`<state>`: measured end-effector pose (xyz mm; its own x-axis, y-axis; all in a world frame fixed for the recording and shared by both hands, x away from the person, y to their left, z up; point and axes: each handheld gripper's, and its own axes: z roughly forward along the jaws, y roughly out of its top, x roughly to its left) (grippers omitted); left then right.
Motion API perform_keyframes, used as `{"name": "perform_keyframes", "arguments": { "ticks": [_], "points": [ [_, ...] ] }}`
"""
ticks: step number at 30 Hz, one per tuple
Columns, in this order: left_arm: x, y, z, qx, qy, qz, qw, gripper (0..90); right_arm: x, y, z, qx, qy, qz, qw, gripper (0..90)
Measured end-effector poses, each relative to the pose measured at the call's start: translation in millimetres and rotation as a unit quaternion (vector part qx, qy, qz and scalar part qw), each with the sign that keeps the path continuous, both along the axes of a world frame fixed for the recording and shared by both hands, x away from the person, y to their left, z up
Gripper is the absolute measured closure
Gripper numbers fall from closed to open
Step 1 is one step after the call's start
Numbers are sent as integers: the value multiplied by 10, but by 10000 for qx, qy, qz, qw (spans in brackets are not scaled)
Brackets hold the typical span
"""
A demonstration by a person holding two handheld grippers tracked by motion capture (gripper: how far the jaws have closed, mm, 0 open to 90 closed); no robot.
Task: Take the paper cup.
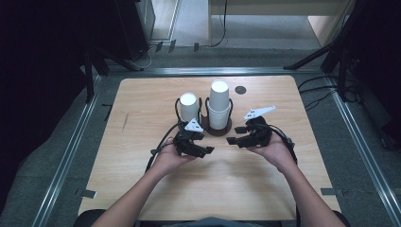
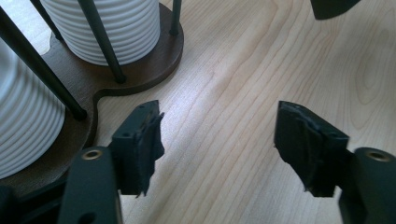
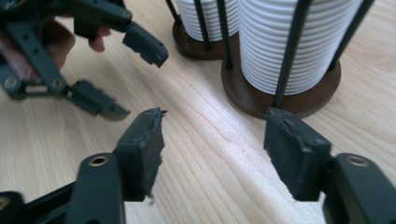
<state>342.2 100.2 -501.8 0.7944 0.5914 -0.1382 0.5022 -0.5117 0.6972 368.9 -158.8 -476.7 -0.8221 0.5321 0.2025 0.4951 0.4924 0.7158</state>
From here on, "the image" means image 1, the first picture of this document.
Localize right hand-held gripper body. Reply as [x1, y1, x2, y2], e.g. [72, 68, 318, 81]
[242, 105, 277, 149]

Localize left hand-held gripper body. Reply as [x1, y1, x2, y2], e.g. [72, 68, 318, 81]
[173, 117, 206, 157]

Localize dark wooden cup holder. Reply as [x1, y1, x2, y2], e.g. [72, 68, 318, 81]
[201, 96, 235, 137]

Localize short stack of white cups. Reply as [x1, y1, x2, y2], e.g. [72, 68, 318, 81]
[179, 92, 201, 123]

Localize black wire cup holder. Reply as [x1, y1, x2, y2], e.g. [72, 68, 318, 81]
[174, 96, 203, 127]

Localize tall stack of white cups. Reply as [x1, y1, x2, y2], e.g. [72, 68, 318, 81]
[207, 79, 232, 131]

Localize person's left hand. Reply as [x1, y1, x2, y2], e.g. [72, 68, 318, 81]
[156, 137, 197, 178]

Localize person's right hand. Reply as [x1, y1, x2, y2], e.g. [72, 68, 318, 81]
[246, 131, 298, 174]

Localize person's grey-blue shirt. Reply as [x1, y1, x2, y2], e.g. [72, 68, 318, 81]
[162, 217, 264, 227]

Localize black tripod stand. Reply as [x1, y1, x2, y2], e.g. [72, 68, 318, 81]
[283, 0, 373, 102]

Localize black metal stand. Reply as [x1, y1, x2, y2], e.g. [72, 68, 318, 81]
[75, 46, 144, 104]

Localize person's right leg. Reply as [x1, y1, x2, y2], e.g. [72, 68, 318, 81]
[334, 210, 352, 227]

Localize person's leg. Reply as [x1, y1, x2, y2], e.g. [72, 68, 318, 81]
[74, 208, 109, 227]
[334, 210, 352, 227]

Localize person's left leg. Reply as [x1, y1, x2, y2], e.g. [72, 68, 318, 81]
[74, 208, 109, 227]

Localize light wooden desk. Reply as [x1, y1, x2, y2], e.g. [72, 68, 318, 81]
[207, 0, 357, 47]

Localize black cabinet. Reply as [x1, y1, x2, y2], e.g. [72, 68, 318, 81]
[114, 0, 156, 62]

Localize dark curtain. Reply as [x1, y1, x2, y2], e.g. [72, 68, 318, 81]
[0, 0, 118, 206]

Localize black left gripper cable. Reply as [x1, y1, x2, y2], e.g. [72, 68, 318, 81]
[145, 121, 187, 174]

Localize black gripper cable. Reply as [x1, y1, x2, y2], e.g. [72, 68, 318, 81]
[268, 124, 299, 166]
[145, 121, 187, 174]

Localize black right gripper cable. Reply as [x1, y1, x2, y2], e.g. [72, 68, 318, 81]
[268, 124, 299, 166]

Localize aluminium floor rail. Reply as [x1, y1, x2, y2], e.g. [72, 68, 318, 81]
[103, 66, 323, 77]
[325, 77, 401, 227]
[31, 75, 104, 227]

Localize black floor cable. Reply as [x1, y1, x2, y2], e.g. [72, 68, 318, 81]
[297, 74, 339, 93]
[304, 89, 337, 112]

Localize white floor cable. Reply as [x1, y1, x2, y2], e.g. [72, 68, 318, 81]
[137, 44, 159, 69]

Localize hanging black cable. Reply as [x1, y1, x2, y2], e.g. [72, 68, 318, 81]
[210, 0, 229, 48]

